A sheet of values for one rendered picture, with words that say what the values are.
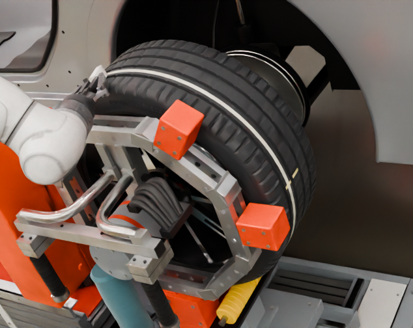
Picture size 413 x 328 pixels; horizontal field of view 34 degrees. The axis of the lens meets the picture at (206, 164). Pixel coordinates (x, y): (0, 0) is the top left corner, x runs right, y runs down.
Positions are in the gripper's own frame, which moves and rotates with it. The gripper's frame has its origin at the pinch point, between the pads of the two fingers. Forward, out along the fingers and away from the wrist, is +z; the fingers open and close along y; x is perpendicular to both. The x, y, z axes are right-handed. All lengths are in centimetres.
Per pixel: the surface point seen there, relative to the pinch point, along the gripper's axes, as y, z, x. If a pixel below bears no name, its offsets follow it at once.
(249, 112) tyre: 29.6, -5.5, -21.1
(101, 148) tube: -3.4, -12.0, -12.2
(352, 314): 20, 19, -109
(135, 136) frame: 8.0, -16.9, -10.9
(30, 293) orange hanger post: -60, 3, -51
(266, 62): 30.3, 30.0, -24.8
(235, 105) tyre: 27.4, -5.4, -18.3
